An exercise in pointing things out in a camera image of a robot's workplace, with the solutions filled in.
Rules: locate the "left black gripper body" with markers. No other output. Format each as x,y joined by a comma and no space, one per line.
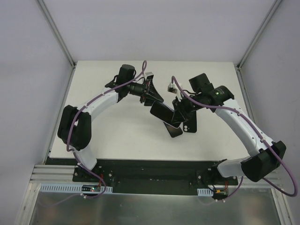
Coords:
147,91

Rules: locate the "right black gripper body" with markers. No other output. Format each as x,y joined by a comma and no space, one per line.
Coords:
182,106

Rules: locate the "black phone case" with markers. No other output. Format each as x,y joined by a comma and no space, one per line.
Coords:
190,126

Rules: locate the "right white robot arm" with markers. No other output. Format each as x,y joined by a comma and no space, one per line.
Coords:
264,154

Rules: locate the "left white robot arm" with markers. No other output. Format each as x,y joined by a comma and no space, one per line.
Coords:
75,128

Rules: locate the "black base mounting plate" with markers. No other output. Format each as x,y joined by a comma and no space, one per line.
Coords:
153,177

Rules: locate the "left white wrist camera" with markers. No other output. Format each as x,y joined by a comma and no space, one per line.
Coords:
148,76

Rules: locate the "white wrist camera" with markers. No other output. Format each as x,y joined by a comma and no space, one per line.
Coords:
148,76
172,88

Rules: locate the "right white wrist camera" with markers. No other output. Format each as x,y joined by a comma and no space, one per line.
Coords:
172,88

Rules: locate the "right white cable duct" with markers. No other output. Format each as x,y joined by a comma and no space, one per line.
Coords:
205,192

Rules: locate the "aluminium frame rail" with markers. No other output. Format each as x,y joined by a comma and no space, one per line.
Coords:
52,174

